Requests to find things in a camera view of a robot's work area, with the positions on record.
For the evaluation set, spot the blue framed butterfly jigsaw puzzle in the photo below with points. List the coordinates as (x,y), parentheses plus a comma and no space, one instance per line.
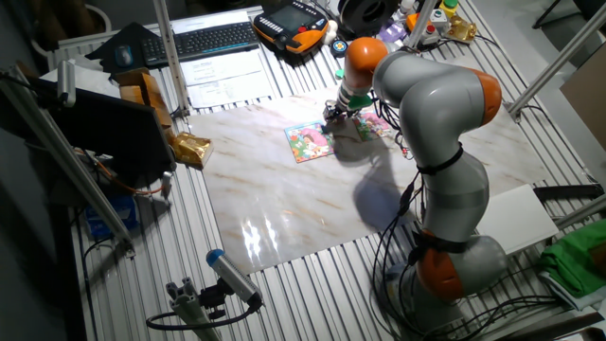
(309,141)

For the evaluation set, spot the printed white paper sheet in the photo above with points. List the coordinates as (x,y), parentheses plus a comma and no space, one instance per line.
(232,92)
(220,66)

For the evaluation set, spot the long slanted aluminium profile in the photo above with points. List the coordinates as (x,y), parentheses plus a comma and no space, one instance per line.
(61,156)

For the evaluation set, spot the black monitor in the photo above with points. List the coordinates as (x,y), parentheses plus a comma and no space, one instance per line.
(109,132)

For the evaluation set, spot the green cloth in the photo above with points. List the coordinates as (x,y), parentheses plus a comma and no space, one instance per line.
(575,260)

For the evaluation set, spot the brown cardboard box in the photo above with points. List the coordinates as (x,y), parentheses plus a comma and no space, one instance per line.
(144,92)

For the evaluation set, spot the white round chair frame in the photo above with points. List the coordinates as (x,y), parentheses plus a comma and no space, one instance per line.
(101,16)

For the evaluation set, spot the black keyboard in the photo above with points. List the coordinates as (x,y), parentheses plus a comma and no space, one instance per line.
(201,42)

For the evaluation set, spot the yellow box green button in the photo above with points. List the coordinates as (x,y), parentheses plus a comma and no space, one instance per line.
(449,8)

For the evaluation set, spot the grey camera blue end cap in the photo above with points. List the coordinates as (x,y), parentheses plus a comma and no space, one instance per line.
(234,277)

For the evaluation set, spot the grey box red button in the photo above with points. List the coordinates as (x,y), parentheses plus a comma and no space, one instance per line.
(432,33)

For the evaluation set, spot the white plush toy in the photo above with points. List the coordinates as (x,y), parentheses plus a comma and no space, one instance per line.
(331,32)

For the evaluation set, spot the gold foil bag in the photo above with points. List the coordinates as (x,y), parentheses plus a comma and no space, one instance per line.
(191,149)

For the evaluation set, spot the grey box teal button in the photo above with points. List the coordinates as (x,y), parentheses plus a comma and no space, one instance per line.
(439,16)

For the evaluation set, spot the orange plastic object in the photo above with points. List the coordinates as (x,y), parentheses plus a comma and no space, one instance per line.
(413,21)

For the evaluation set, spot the white crumpled sheet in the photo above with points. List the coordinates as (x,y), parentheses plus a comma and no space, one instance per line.
(85,78)

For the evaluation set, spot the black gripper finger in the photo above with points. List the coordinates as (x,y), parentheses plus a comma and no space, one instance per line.
(326,126)
(334,127)

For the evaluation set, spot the black mouse pad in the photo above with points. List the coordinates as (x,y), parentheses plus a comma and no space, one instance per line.
(101,52)

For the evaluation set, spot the large black spool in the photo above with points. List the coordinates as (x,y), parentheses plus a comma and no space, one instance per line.
(369,12)

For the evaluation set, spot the brown cardboard panel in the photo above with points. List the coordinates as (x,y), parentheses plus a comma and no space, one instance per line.
(587,99)

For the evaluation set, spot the aluminium profile bar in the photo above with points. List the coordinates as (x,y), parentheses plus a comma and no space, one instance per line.
(580,212)

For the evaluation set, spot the frameless butterfly jigsaw puzzle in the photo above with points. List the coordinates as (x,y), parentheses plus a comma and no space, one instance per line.
(374,125)

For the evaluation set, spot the purple box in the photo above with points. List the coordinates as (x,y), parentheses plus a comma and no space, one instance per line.
(392,32)

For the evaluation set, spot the round black disc blue emblem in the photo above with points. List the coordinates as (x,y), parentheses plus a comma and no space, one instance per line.
(339,48)

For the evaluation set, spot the black chair legs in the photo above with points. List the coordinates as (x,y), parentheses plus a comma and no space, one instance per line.
(549,14)

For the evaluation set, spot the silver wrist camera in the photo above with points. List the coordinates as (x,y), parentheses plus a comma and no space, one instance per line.
(330,110)

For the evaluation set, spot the white flat board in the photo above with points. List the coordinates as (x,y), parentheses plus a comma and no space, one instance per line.
(525,220)

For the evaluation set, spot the short aluminium mount profile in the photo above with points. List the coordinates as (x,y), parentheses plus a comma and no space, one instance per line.
(189,308)

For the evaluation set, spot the white bottle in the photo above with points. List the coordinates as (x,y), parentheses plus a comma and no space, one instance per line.
(407,5)

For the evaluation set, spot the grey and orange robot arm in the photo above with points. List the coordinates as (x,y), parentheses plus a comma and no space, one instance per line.
(435,104)

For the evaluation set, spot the dark computer mouse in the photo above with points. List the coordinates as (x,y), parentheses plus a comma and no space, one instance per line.
(124,56)

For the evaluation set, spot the grey camera on profile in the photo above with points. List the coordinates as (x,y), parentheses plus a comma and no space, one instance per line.
(66,83)

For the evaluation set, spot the small adapter red light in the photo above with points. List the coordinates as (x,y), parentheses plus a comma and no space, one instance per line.
(406,151)

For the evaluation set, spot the black flat bar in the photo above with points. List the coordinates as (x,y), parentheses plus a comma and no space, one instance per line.
(568,192)

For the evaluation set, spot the green printed wrist mount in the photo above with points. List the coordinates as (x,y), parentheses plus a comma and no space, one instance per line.
(361,102)

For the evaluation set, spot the plain white paper sheet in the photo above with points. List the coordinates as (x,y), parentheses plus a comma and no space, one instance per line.
(210,21)

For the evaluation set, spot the aluminium frame post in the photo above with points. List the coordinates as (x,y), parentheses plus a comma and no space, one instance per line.
(170,57)
(558,61)
(421,23)

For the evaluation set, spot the black camera clamp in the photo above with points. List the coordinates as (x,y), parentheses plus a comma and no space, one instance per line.
(213,298)

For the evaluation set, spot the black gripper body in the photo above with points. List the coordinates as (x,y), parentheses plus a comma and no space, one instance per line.
(342,113)

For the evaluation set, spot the blue box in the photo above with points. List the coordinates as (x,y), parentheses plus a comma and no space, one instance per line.
(111,218)

